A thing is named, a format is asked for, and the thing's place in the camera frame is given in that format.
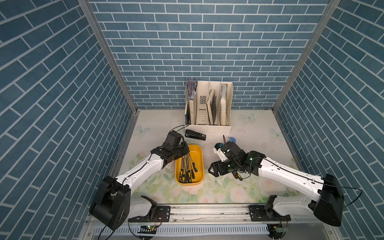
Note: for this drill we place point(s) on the small blue stapler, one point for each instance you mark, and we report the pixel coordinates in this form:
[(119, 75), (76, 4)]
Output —
[(232, 140)]

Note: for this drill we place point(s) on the aluminium front rail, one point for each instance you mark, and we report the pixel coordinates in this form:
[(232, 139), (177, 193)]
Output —
[(222, 214)]

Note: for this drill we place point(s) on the white desktop file organizer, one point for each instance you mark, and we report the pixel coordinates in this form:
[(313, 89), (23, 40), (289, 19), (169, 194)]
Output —
[(197, 93)]

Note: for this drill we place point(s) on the yellow plastic storage tray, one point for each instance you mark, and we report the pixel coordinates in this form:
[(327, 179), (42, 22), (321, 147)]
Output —
[(197, 155)]

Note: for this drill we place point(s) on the black stapler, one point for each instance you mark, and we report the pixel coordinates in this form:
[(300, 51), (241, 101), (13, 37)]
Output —
[(195, 135)]

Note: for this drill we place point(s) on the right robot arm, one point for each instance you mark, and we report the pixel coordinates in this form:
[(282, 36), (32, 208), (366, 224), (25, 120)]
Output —
[(322, 197)]

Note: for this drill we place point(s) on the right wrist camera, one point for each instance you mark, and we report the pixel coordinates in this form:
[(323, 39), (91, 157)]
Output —
[(218, 150)]

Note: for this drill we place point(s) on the framed board in organizer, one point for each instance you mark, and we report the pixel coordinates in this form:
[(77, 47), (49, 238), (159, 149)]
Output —
[(211, 107)]

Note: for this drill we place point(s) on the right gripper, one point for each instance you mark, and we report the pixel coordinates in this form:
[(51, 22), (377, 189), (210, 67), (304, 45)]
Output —
[(219, 171)]

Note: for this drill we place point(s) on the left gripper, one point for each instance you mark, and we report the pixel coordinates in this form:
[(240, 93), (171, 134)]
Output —
[(186, 149)]

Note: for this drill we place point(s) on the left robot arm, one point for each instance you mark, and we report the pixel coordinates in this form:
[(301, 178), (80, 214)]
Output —
[(112, 204)]

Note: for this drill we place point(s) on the dark notebook in organizer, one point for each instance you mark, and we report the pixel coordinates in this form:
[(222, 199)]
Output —
[(187, 114)]

